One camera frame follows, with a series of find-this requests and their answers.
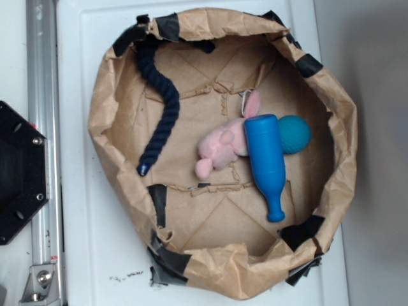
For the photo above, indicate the brown paper bag bin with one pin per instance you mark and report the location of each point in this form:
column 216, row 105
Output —
column 214, row 233

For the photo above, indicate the blue plastic bowling pin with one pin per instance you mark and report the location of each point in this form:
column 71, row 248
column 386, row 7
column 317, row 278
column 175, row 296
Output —
column 267, row 161

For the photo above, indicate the teal rubber ball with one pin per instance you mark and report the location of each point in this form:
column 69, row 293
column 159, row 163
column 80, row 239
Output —
column 295, row 134

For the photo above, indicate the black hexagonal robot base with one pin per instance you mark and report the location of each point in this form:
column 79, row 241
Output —
column 23, row 173

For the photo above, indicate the metal corner bracket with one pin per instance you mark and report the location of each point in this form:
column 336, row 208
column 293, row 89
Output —
column 42, row 287

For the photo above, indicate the aluminium extrusion rail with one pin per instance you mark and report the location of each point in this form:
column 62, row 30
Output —
column 43, row 106

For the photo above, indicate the pink plush bunny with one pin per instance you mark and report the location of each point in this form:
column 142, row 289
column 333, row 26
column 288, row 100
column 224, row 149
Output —
column 227, row 143

